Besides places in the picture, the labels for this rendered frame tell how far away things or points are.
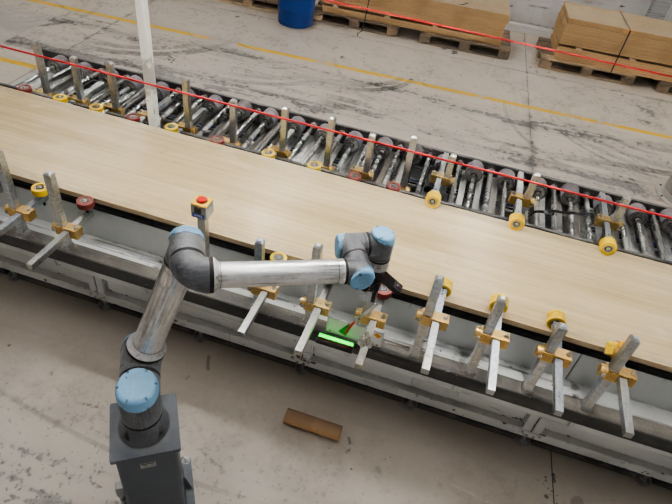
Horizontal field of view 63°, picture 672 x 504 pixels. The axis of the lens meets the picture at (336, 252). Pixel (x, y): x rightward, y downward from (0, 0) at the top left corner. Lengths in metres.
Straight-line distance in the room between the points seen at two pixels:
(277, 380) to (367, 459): 0.66
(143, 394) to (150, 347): 0.17
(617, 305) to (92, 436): 2.60
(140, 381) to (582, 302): 1.94
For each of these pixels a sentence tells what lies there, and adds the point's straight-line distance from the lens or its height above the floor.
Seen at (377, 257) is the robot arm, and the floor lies 1.29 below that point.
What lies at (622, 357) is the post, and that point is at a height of 1.06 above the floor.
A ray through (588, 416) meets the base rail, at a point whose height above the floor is 0.70.
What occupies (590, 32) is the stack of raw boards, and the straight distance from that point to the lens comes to 8.00.
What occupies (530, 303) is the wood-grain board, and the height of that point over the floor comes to 0.90.
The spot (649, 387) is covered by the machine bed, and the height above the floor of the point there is 0.72.
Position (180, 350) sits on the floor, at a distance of 3.35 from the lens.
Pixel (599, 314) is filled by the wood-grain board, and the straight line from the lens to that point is 2.79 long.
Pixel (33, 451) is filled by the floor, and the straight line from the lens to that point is 3.16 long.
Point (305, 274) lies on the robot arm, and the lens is 1.81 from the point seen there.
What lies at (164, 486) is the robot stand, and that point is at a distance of 2.58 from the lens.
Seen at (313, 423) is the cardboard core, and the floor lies 0.08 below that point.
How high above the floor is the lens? 2.61
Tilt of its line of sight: 41 degrees down
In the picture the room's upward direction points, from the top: 9 degrees clockwise
